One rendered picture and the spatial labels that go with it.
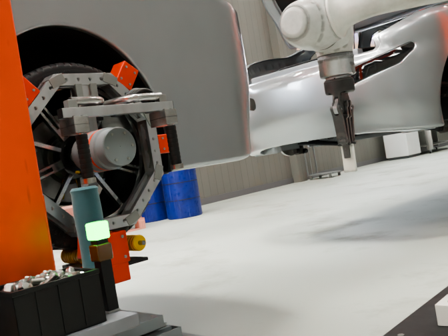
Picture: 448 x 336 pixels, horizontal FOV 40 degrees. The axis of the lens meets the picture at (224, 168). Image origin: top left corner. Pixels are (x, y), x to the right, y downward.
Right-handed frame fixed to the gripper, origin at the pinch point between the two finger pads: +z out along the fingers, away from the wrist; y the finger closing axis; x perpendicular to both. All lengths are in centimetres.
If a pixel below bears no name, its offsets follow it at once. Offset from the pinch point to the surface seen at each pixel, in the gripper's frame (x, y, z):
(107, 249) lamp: 46, -42, 12
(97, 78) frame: 89, 17, -36
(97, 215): 81, -4, 9
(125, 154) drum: 76, 9, -9
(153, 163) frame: 83, 34, -4
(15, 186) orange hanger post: 65, -49, -5
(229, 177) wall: 501, 881, 63
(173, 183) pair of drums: 441, 592, 44
